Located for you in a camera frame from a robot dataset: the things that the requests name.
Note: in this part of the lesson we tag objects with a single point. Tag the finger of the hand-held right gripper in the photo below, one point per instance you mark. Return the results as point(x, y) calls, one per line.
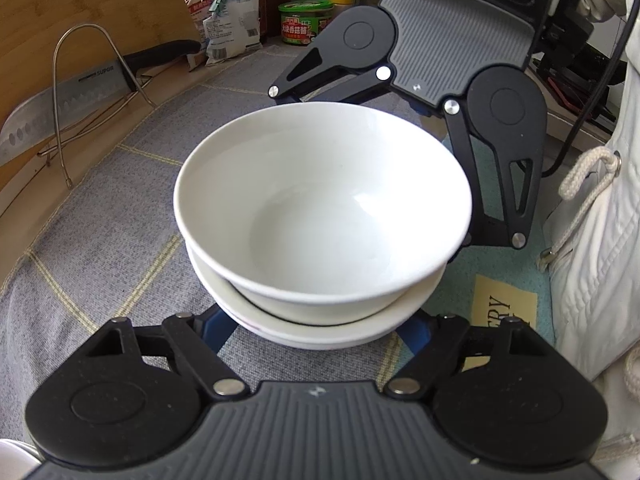
point(335, 87)
point(500, 230)

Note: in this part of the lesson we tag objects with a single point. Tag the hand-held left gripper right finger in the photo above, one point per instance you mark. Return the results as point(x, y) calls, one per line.
point(417, 335)

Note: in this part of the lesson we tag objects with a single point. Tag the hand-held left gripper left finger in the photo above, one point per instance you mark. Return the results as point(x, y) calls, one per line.
point(220, 332)

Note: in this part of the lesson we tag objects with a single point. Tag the white pink-floral bowl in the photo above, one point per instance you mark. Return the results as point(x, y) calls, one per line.
point(310, 337)
point(320, 200)

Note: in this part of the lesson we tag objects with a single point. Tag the green lid jar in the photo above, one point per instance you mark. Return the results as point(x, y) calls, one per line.
point(305, 25)

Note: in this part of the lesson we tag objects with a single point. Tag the white jacket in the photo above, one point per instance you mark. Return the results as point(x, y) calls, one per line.
point(600, 260)

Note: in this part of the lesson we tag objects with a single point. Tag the white plastic packet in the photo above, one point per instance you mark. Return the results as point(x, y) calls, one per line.
point(232, 25)

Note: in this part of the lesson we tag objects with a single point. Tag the grey checked cloth mat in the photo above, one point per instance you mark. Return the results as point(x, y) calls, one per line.
point(100, 240)

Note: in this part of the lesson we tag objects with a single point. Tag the red and white packet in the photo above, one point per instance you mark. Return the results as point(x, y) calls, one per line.
point(200, 10)

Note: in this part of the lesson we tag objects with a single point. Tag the bamboo cutting board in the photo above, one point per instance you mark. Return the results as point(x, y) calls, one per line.
point(75, 10)

